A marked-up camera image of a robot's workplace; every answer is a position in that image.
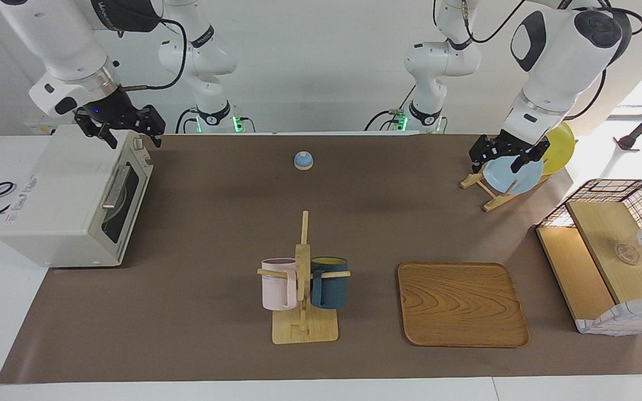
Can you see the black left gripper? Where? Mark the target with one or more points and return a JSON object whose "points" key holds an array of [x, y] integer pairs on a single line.
{"points": [[499, 146]]}

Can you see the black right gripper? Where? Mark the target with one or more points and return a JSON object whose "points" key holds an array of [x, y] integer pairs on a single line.
{"points": [[112, 111]]}

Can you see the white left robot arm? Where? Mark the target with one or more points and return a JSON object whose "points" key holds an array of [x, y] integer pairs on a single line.
{"points": [[560, 61]]}

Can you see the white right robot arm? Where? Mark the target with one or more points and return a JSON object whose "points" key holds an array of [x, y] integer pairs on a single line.
{"points": [[70, 50]]}

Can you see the white toaster oven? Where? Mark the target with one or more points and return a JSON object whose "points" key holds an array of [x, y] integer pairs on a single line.
{"points": [[48, 206]]}

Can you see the light blue plate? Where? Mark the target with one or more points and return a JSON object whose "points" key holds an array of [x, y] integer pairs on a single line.
{"points": [[502, 178]]}

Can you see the wooden plate rack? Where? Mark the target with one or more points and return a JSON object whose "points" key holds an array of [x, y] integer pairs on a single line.
{"points": [[494, 201]]}

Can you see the yellow plate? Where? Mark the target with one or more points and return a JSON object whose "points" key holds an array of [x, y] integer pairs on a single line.
{"points": [[560, 150]]}

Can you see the brown table mat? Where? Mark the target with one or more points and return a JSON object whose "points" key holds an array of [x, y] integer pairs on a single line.
{"points": [[215, 223]]}

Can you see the brown wooden tray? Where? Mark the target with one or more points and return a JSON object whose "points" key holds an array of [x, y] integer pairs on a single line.
{"points": [[460, 306]]}

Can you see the small clear glass dish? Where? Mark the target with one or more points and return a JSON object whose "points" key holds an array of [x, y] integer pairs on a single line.
{"points": [[627, 254]]}

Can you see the small blue dome bell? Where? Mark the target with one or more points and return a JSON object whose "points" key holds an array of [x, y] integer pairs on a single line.
{"points": [[304, 161]]}

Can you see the white checkered cloth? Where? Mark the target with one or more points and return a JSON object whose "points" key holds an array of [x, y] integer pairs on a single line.
{"points": [[622, 317]]}

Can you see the dark blue mug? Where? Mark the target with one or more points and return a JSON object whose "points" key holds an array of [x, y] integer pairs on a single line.
{"points": [[332, 289]]}

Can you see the pink mug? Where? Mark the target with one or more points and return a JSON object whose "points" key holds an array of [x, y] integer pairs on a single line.
{"points": [[276, 287]]}

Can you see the wooden mug rack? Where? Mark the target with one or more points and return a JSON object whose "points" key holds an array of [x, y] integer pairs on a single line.
{"points": [[304, 328]]}

